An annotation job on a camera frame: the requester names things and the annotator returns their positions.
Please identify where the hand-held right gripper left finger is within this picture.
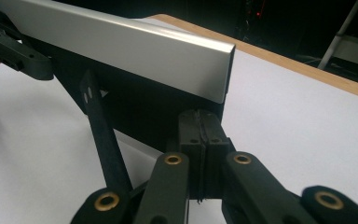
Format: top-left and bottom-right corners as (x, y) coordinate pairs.
(178, 108), (206, 199)

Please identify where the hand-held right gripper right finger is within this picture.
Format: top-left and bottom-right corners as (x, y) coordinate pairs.
(202, 109), (231, 199)

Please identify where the wooden table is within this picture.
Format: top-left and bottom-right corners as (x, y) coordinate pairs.
(0, 13), (358, 224)

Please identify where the white metal stand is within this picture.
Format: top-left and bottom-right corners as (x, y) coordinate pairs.
(316, 0), (358, 71)

